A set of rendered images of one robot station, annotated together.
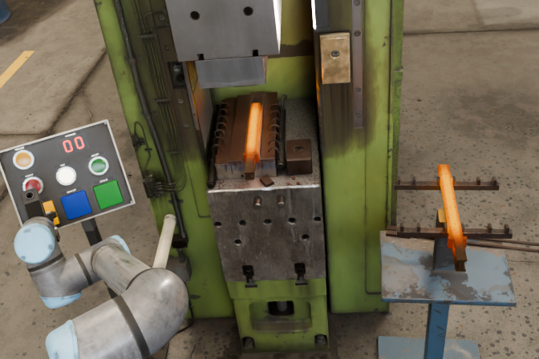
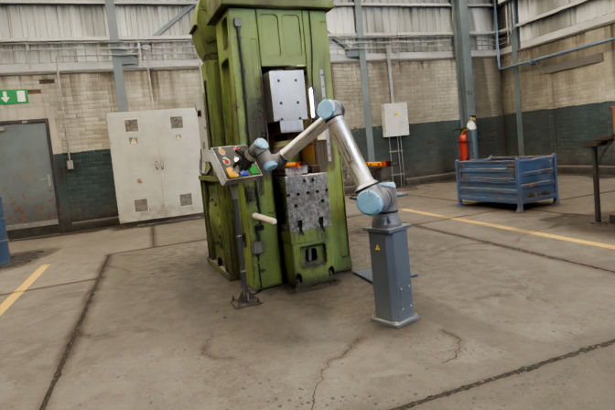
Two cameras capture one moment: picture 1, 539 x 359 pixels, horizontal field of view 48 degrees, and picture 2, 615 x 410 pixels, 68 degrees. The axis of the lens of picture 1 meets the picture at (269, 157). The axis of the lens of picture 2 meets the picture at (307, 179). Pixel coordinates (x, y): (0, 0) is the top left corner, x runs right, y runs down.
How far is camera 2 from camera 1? 2.74 m
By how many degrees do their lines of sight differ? 43
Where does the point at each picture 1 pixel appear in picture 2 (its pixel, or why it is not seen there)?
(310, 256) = (324, 211)
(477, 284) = not seen: hidden behind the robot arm
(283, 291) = (314, 236)
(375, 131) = (336, 163)
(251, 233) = (301, 199)
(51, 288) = (270, 157)
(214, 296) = (272, 268)
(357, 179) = (331, 187)
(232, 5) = (293, 100)
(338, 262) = not seen: hidden behind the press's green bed
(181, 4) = (276, 99)
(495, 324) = not seen: hidden behind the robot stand
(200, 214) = (268, 211)
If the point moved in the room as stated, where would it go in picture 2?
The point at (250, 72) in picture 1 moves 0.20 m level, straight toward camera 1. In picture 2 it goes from (298, 125) to (311, 124)
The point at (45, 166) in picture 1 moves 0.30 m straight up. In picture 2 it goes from (229, 156) to (224, 114)
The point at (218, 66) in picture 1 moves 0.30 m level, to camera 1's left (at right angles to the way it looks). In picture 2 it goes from (287, 124) to (253, 125)
